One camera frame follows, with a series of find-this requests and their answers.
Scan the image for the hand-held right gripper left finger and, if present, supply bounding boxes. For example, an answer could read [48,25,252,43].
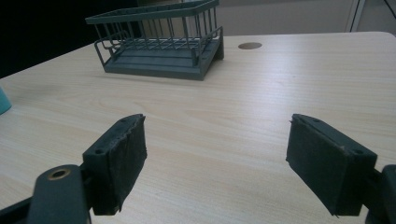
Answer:
[81,113,148,217]

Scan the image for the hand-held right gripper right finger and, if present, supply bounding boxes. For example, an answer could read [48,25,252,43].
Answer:
[285,113,378,217]

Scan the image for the teal cup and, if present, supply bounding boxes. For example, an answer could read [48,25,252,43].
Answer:
[0,87,13,116]

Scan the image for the dark green wire rack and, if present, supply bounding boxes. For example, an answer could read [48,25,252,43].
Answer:
[85,0,225,81]

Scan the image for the round table cable hole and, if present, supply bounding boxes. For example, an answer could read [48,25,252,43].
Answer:
[237,41,263,50]

